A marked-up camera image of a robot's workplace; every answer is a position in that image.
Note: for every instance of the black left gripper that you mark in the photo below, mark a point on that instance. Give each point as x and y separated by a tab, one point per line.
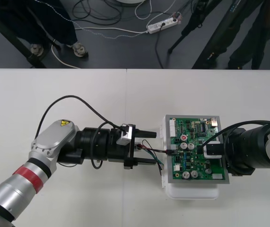
115	152

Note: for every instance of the white power strip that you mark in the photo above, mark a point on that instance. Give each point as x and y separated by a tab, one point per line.
160	24

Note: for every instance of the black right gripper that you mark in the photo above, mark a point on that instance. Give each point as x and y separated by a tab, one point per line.
237	151

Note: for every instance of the green circuit board grey frame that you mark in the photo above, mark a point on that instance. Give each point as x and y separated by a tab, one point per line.
191	132

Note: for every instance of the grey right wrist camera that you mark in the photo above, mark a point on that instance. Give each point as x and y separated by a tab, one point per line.
206	158

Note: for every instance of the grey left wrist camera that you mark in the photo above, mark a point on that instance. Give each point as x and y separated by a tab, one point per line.
125	138

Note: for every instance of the person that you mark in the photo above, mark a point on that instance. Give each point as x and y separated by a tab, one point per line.
54	23

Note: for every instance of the silver and black left arm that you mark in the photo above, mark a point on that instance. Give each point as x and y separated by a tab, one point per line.
52	139

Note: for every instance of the black diagonal stand leg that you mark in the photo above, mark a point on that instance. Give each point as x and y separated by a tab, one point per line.
216	40
19	42

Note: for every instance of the black tripod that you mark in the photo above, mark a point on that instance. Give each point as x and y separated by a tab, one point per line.
194	19

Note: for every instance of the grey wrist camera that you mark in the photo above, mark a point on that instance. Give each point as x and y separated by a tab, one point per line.
206	158
125	138

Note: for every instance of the white round base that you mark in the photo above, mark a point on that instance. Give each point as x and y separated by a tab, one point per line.
130	1

